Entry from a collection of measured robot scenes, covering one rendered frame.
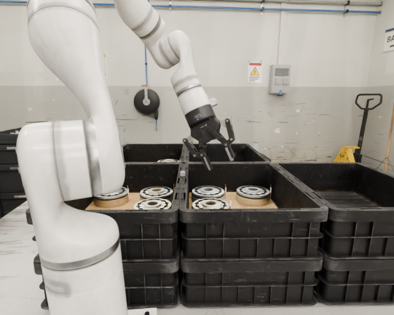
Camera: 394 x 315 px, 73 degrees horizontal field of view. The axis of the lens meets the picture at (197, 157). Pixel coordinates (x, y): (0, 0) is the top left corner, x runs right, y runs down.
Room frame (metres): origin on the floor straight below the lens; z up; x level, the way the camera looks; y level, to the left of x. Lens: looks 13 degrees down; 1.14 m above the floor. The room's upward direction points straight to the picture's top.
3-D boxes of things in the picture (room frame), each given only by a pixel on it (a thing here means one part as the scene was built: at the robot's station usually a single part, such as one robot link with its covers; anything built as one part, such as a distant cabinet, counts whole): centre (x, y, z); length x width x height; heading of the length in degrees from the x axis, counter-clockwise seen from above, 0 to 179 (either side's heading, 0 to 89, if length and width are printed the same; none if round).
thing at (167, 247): (0.67, 0.19, 0.87); 0.40 x 0.30 x 0.11; 1
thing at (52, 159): (0.30, 0.15, 1.03); 0.09 x 0.09 x 0.17; 23
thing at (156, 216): (0.67, 0.19, 0.92); 0.40 x 0.30 x 0.02; 1
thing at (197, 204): (0.68, -0.04, 0.86); 0.10 x 0.10 x 0.01
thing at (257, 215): (0.68, -0.11, 0.92); 0.40 x 0.30 x 0.02; 1
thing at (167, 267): (0.67, 0.19, 0.76); 0.40 x 0.30 x 0.12; 1
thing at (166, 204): (0.67, 0.12, 0.86); 0.10 x 0.10 x 0.01
